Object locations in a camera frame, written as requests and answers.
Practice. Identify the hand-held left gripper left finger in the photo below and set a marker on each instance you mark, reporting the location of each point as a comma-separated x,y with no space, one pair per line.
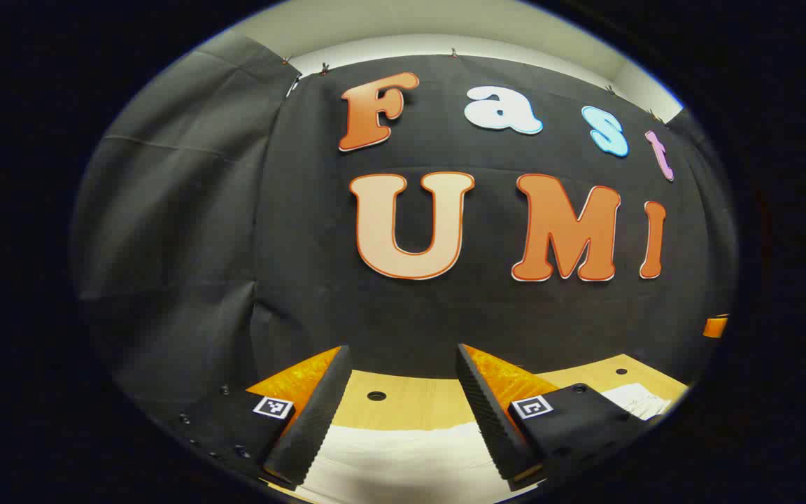
315,413

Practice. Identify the white jeans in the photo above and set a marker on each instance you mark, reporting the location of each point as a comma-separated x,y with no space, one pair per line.
403,465

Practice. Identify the white paper sheet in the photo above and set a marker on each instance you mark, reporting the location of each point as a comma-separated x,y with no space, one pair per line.
637,400

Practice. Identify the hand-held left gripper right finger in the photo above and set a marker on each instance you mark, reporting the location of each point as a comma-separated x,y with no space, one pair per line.
487,413

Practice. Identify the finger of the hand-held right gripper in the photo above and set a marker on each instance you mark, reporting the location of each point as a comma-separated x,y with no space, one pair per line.
716,327

